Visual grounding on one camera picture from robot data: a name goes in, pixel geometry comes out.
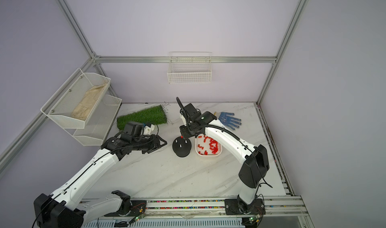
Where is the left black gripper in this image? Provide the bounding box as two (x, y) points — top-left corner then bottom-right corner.
(133, 135), (167, 155)

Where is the black round screw base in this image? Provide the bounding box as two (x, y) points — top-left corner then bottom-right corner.
(172, 137), (192, 158)

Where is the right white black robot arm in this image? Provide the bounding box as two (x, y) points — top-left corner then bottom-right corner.
(177, 99), (272, 215)

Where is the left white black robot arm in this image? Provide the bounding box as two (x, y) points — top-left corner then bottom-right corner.
(32, 122), (167, 228)

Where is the white plastic tray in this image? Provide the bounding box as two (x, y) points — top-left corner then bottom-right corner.
(195, 134), (222, 157)

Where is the green artificial grass mat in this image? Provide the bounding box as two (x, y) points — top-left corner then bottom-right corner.
(117, 105), (167, 130)

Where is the blue dotted work glove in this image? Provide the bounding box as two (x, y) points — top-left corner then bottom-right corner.
(214, 112), (242, 130)

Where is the lower white mesh shelf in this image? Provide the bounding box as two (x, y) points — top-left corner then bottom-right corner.
(72, 94), (122, 146)

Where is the white mesh shelf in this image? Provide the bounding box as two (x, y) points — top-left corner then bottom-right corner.
(72, 94), (122, 146)
(41, 68), (111, 129)

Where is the beige cloth glove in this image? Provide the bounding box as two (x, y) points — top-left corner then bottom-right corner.
(71, 83), (107, 121)

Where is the upper white mesh shelf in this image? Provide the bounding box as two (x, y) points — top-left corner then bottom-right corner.
(41, 68), (111, 129)

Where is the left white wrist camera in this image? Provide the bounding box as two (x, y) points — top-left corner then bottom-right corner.
(143, 123), (155, 136)

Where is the white wire wall basket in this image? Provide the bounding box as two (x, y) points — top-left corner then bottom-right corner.
(167, 52), (212, 84)

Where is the aluminium mounting rail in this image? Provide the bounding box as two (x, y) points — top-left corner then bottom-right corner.
(65, 194), (309, 219)

